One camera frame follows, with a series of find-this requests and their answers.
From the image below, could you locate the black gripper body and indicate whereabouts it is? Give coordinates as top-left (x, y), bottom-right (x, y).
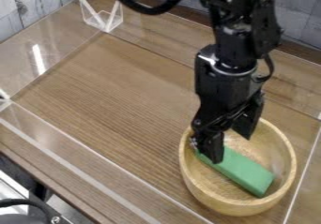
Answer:
top-left (190, 45), bottom-right (263, 135)

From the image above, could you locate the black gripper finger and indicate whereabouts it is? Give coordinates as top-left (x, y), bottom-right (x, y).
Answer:
top-left (231, 93), bottom-right (265, 140)
top-left (192, 132), bottom-right (224, 164)

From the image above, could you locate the green rectangular block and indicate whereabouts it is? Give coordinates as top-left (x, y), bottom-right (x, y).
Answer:
top-left (194, 146), bottom-right (275, 198)

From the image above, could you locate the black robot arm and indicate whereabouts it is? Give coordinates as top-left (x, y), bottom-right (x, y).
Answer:
top-left (191, 0), bottom-right (282, 164)

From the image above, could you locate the round wooden bowl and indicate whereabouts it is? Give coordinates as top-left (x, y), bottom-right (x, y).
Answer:
top-left (178, 119), bottom-right (297, 217)

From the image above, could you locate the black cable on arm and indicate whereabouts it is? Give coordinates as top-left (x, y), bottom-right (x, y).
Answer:
top-left (99, 0), bottom-right (190, 16)

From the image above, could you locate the clear acrylic corner bracket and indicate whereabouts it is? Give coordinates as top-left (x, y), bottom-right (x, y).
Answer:
top-left (79, 0), bottom-right (123, 33)

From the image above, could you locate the black metal bracket with screw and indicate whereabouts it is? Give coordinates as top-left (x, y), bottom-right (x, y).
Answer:
top-left (28, 192), bottom-right (69, 224)

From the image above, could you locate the black cable bottom left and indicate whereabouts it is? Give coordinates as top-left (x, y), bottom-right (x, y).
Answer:
top-left (0, 199), bottom-right (55, 219)

